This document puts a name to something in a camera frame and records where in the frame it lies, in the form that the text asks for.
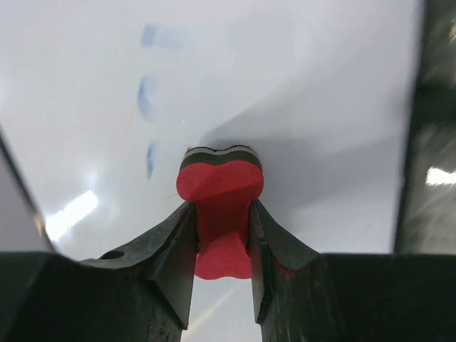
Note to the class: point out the red bone-shaped eraser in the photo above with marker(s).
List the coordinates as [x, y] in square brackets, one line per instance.
[221, 184]

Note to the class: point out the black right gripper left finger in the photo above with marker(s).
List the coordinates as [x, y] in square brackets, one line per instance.
[140, 291]

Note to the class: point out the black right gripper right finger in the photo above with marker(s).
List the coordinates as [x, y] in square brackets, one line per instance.
[302, 295]

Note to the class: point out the small white whiteboard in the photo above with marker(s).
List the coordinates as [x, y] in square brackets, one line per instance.
[100, 100]

